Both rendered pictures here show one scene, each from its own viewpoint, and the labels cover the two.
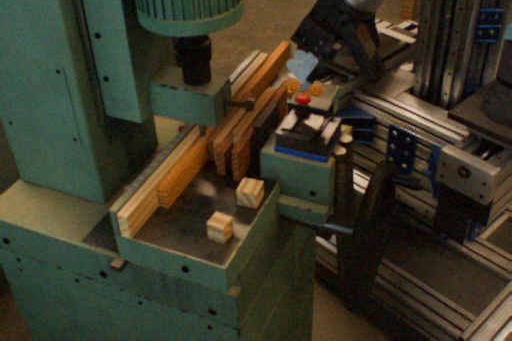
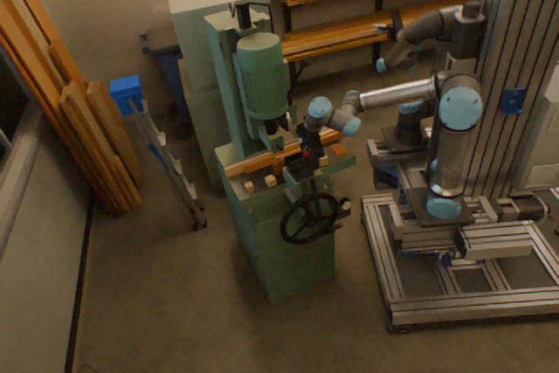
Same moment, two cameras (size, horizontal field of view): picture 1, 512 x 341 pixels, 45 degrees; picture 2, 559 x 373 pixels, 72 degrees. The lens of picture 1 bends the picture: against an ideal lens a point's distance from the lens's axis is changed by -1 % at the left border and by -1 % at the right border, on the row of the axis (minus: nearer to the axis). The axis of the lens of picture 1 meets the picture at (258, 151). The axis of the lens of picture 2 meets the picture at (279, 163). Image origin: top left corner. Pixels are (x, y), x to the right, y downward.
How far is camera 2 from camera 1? 1.06 m
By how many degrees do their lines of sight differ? 36
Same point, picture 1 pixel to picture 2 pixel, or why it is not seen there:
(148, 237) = (231, 180)
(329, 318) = (361, 262)
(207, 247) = (242, 191)
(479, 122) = (413, 200)
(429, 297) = (392, 276)
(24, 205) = (225, 152)
